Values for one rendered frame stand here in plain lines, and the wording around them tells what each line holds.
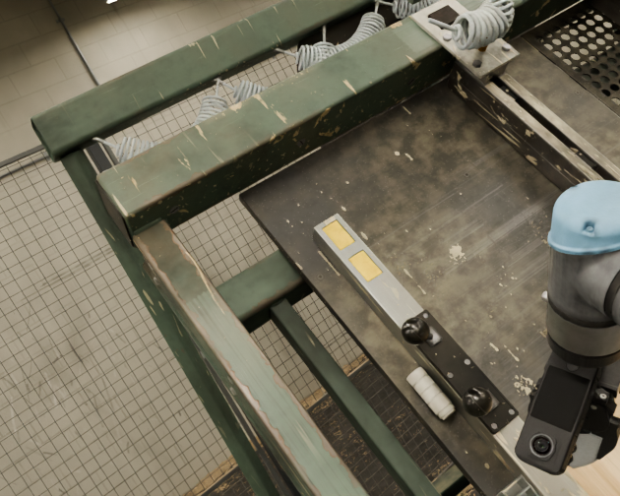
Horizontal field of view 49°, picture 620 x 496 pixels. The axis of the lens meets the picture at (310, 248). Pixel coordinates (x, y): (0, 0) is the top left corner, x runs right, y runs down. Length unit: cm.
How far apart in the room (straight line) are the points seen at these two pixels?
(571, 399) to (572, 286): 13
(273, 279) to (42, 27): 523
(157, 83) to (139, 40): 471
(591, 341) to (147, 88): 123
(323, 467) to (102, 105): 100
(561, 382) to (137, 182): 70
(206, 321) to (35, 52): 521
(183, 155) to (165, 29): 538
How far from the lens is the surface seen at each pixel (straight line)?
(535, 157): 130
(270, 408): 97
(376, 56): 128
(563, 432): 69
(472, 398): 89
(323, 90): 121
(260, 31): 175
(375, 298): 105
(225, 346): 100
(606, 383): 74
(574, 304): 62
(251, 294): 113
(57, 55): 614
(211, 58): 170
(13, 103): 593
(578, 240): 58
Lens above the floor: 181
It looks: 6 degrees down
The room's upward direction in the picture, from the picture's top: 30 degrees counter-clockwise
